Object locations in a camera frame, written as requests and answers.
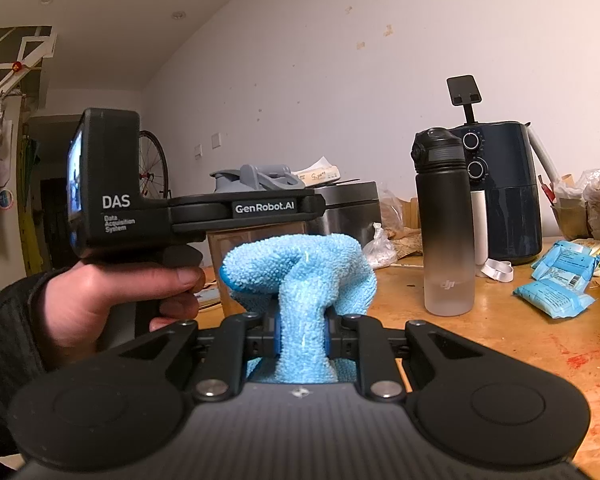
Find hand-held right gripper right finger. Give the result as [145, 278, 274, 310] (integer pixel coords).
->
[324, 311, 486, 403]

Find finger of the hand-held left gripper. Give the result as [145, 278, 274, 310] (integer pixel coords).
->
[300, 194, 326, 222]

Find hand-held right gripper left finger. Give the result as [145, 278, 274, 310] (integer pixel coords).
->
[115, 311, 282, 403]

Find grey bottle lid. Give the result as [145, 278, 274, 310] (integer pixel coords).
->
[207, 162, 313, 313]

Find blue microfiber cloth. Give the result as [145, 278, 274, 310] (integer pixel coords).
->
[220, 232, 378, 385]

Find person's left forearm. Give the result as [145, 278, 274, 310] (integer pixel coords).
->
[0, 270, 81, 461]

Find person's left hand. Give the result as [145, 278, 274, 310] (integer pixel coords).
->
[42, 265, 206, 368]

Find tissue pack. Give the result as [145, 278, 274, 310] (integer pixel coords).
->
[292, 156, 341, 186]

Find silver rice cooker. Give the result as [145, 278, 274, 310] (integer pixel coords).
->
[300, 181, 383, 248]

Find bicycle wheel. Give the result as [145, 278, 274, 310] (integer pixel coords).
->
[137, 130, 171, 201]

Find booklet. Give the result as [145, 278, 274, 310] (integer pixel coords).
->
[195, 280, 226, 312]

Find white plastic bag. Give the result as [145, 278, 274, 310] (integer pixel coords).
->
[362, 225, 399, 269]

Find black water bottle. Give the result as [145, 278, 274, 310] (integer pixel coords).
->
[411, 127, 476, 317]

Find white stair railing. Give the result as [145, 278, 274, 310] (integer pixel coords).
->
[0, 25, 59, 107]

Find black phone stand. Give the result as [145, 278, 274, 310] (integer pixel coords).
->
[446, 74, 482, 125]

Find blue wipes packet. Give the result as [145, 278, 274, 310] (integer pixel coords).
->
[545, 240, 600, 268]
[512, 279, 596, 319]
[530, 255, 598, 292]

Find dark blue air fryer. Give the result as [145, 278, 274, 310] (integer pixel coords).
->
[450, 121, 543, 278]

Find white tube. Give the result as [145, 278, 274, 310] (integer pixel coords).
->
[527, 127, 562, 182]

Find clear plastic cup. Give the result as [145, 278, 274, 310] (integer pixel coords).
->
[550, 197, 589, 241]

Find white strap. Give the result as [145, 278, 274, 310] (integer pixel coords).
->
[480, 259, 514, 282]

